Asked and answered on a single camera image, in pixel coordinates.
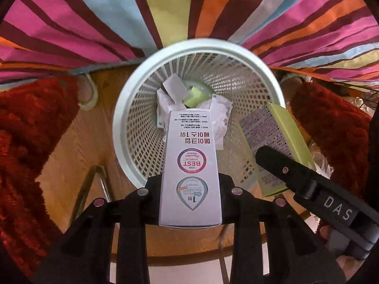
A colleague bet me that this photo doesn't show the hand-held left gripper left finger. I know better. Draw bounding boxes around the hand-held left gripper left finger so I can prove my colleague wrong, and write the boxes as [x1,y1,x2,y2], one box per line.
[32,176,162,284]

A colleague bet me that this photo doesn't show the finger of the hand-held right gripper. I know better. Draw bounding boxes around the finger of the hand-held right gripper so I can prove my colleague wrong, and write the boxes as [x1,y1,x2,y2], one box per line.
[255,145,319,199]

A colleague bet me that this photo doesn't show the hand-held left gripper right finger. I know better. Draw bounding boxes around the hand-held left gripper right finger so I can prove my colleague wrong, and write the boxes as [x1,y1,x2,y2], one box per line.
[219,173,347,284]

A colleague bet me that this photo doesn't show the light green carton box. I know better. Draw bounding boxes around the light green carton box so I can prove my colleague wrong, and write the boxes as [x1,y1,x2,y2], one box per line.
[238,102,317,197]

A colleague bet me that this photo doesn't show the white carton box round labels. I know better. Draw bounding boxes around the white carton box round labels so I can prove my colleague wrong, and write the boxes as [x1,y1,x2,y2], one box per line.
[158,109,223,229]

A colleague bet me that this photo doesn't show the white mesh waste basket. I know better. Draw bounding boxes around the white mesh waste basket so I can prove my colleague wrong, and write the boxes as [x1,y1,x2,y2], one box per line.
[113,38,286,188]

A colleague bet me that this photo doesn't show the white paper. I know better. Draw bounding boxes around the white paper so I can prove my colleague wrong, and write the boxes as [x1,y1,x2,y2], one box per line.
[156,75,190,128]

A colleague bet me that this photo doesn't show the bent metal rod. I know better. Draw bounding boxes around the bent metal rod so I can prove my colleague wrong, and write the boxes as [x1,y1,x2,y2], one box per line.
[69,166,111,216]

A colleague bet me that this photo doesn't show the person's left white slipper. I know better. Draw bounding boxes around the person's left white slipper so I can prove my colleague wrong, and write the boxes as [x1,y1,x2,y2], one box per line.
[77,73,99,111]

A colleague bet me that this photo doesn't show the colourful striped bedsheet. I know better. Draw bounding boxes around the colourful striped bedsheet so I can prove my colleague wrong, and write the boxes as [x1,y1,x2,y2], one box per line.
[0,0,379,95]

